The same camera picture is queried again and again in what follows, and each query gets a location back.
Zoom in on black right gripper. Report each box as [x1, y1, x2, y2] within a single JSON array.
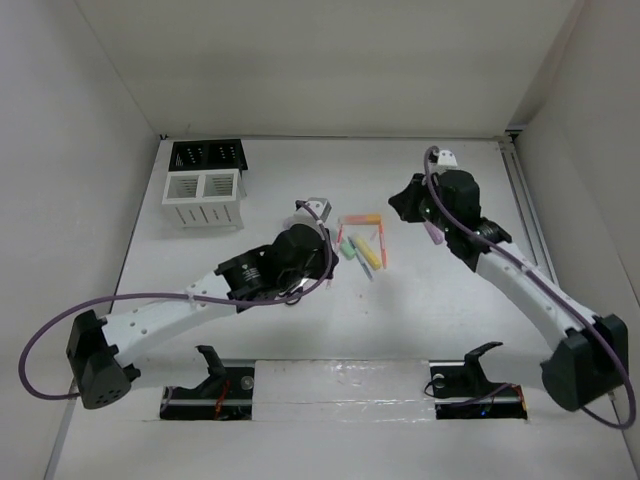
[[390, 173, 454, 234]]

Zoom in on red pen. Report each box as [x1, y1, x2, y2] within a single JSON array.
[[378, 221, 388, 269], [330, 223, 343, 258]]

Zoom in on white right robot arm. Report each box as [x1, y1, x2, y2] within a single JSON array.
[[388, 170, 637, 413]]

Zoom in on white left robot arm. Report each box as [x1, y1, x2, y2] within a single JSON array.
[[66, 223, 338, 410]]

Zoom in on orange highlighter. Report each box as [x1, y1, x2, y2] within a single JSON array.
[[339, 214, 382, 225]]

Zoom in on green highlighter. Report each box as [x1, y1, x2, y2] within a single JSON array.
[[339, 238, 356, 260]]

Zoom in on purple highlighter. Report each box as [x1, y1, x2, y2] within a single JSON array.
[[424, 222, 444, 245]]

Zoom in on yellow highlighter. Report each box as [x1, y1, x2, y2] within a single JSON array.
[[351, 234, 382, 271]]

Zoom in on white slotted organizer box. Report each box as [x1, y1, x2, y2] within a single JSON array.
[[161, 168, 246, 230]]

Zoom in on black slotted organizer box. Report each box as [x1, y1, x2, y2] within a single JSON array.
[[168, 139, 248, 172]]

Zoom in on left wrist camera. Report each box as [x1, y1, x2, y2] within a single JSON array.
[[306, 197, 332, 223]]

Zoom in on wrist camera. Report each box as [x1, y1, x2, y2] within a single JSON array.
[[436, 149, 458, 170], [306, 197, 332, 223]]

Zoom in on black handled scissors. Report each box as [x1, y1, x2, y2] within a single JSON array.
[[280, 278, 309, 307]]

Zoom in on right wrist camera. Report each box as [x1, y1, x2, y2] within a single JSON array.
[[436, 149, 458, 170]]

